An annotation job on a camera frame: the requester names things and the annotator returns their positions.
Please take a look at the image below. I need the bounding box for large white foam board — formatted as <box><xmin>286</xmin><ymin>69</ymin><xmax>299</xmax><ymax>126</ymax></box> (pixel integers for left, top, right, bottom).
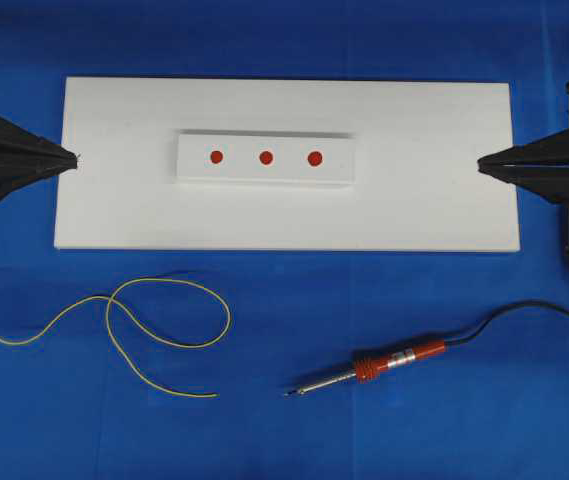
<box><xmin>54</xmin><ymin>77</ymin><xmax>520</xmax><ymax>253</ymax></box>

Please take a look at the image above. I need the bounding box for small white raised block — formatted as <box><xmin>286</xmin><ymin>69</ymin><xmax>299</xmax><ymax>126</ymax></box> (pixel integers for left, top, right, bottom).
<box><xmin>176</xmin><ymin>133</ymin><xmax>356</xmax><ymax>187</ymax></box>

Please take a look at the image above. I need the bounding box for blue table cloth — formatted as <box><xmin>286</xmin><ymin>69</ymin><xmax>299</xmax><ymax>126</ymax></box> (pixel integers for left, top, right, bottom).
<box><xmin>0</xmin><ymin>1</ymin><xmax>569</xmax><ymax>479</ymax></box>

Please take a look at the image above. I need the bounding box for red handled soldering iron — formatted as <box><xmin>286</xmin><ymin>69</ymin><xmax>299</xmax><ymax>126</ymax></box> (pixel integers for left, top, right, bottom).
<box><xmin>285</xmin><ymin>340</ymin><xmax>447</xmax><ymax>396</ymax></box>

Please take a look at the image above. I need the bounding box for yellow solder wire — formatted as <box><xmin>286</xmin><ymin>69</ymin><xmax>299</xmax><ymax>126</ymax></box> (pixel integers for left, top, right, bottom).
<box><xmin>0</xmin><ymin>277</ymin><xmax>233</xmax><ymax>399</ymax></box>

